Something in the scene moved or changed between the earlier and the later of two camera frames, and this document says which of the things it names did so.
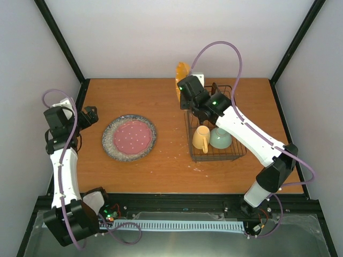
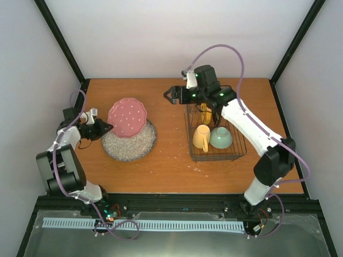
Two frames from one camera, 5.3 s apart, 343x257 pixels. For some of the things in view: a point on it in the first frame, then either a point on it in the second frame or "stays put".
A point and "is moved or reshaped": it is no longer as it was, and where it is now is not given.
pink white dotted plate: (132, 137) -> (128, 116)
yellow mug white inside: (201, 138) stays put
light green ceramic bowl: (219, 138) stays put
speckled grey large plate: (107, 136) stays put
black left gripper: (94, 117) -> (101, 125)
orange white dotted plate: (183, 70) is moved or reshaped
